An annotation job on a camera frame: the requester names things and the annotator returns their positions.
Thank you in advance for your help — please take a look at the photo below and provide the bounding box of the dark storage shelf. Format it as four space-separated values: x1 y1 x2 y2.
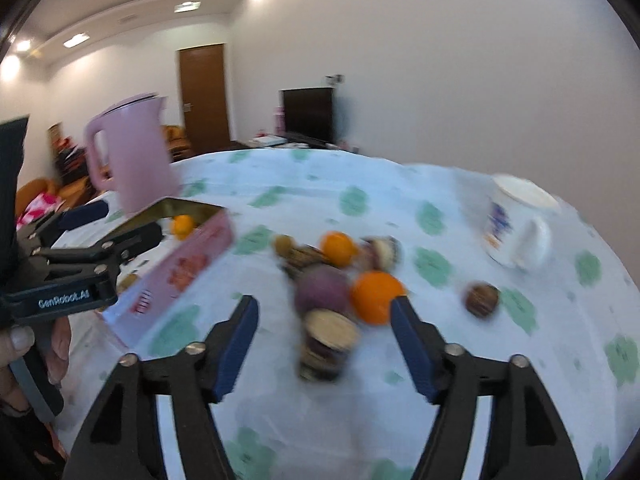
48 122 90 186

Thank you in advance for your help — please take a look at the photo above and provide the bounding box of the purple passion fruit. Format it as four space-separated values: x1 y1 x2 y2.
294 265 351 318

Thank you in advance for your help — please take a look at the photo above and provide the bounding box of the brown leather armchair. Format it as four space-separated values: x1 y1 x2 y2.
164 125 195 162

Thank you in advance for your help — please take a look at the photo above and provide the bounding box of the person's left hand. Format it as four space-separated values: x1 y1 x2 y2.
0 317 73 416

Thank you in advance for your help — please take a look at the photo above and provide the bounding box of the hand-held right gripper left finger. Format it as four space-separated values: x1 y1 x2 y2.
67 295 261 480

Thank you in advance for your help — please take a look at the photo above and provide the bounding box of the white tablecloth green print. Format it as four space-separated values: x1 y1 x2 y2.
50 147 640 480

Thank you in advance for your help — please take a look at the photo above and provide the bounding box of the orange sofa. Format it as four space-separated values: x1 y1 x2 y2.
15 177 98 216

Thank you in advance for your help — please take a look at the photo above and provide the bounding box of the pink electric kettle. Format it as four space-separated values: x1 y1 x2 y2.
84 92 183 216

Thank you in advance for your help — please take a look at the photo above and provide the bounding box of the black television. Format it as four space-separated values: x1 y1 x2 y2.
280 87 335 143

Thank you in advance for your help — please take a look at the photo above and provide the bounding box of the white printed mug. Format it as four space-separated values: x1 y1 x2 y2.
482 175 561 271

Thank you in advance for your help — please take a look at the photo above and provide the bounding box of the brown wrinkled walnut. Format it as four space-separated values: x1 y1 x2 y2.
280 245 331 278

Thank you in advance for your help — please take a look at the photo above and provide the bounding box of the low television cabinet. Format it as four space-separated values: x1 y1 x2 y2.
235 132 361 155

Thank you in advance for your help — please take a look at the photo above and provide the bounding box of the brown wooden door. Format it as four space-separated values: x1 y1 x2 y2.
178 44 232 155

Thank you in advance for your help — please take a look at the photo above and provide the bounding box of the pink patterned cushion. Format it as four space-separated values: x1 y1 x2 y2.
17 195 63 223

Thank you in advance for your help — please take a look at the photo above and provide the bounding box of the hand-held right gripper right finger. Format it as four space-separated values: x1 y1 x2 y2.
390 296 586 480

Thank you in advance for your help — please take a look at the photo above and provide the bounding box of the pink cardboard box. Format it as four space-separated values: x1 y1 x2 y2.
95 197 236 351

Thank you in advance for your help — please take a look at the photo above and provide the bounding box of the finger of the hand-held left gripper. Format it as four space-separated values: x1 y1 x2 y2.
30 222 165 291
17 201 110 261

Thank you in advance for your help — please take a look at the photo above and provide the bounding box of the brown nut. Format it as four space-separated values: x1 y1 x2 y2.
465 282 501 318

